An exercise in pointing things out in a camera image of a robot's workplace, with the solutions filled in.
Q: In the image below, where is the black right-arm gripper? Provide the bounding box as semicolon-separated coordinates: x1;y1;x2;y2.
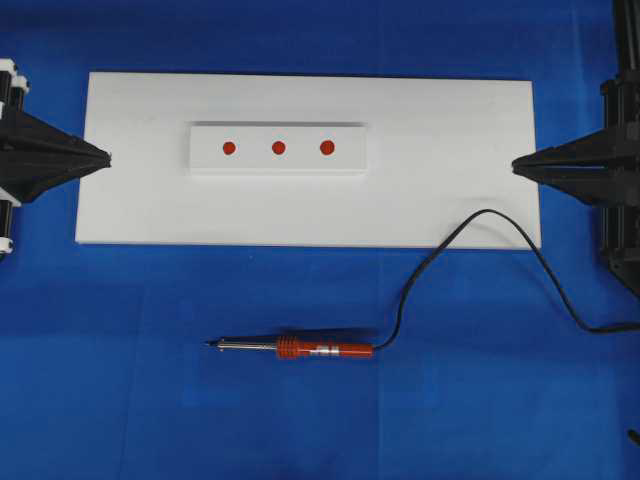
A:
512;70;639;206

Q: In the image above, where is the left-arm gripper white-black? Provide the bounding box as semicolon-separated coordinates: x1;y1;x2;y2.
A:
0;58;112;259

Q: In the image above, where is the black soldering iron cable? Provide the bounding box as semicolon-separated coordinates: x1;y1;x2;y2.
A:
372;208;640;351

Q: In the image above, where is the orange-handled soldering iron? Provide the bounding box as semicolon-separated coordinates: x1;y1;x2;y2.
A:
204;336;374;359

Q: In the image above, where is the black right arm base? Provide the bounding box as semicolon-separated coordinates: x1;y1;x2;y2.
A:
599;206;639;297

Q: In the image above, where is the large white base board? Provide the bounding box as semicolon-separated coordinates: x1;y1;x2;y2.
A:
76;72;541;249

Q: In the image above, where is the small raised white plate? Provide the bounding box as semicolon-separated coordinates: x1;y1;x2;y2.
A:
189;122;368;176

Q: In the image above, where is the black aluminium frame post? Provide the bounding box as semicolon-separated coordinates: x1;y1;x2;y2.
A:
612;0;640;72

